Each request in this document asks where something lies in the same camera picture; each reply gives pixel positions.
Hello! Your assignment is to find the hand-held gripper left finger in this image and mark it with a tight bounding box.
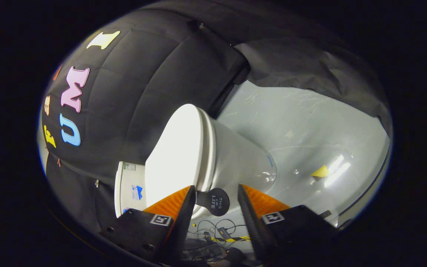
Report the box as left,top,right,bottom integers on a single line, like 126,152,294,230
105,185,196,266

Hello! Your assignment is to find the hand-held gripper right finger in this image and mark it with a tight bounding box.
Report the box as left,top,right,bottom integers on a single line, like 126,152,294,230
238,184,342,264

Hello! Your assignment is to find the black round lid pull tab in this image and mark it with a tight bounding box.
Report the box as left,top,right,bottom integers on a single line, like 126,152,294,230
196,188,231,217

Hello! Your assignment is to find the yellow floor tape piece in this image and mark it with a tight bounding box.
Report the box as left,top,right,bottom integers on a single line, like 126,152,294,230
311,165,330,178

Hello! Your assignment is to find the tangle of floor cables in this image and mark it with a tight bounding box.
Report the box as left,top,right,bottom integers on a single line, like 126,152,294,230
186,218,252,264

